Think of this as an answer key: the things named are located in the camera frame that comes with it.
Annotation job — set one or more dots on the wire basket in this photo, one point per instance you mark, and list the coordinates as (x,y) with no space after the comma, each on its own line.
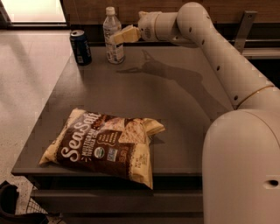
(35,207)

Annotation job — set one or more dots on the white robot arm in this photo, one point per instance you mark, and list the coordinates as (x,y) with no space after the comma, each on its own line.
(241,152)

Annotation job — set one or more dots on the clear plastic water bottle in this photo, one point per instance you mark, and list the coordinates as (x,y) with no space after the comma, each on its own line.
(112,25)

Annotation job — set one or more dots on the black bag on floor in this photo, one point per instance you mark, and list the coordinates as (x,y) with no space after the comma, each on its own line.
(8,203)

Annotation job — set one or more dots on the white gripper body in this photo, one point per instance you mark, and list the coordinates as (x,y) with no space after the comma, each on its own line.
(147,29)

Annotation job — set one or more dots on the brown sea salt chip bag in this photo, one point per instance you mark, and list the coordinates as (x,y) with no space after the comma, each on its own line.
(107,144)

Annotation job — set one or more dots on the grey drawer cabinet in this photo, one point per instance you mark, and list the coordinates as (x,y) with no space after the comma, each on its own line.
(174,85)

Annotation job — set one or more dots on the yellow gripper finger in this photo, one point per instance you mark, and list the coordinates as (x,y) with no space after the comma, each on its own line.
(129,34)

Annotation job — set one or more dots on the right metal rail bracket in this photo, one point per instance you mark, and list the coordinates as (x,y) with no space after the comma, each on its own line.
(245,26)

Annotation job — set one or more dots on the blue soda can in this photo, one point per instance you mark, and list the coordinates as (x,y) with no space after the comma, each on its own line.
(80,46)

